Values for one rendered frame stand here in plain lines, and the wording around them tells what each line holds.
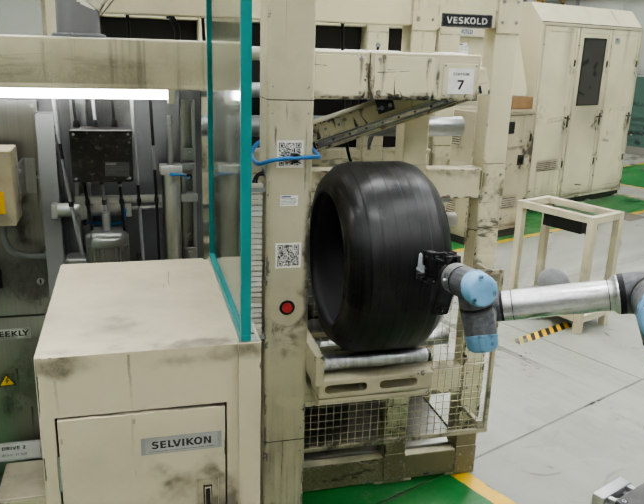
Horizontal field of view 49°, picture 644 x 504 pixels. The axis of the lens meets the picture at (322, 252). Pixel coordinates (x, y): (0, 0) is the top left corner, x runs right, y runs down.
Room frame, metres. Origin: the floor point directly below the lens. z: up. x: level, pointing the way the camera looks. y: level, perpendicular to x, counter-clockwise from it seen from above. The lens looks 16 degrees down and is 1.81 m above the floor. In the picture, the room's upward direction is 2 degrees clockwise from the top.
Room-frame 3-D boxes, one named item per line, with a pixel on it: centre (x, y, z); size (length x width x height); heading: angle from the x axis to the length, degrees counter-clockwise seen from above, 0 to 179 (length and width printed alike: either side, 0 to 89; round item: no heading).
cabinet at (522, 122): (6.95, -1.54, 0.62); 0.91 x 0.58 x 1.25; 128
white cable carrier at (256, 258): (1.95, 0.19, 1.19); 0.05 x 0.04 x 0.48; 15
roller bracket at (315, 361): (2.04, 0.04, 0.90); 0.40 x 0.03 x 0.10; 15
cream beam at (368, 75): (2.40, -0.17, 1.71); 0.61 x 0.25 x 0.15; 105
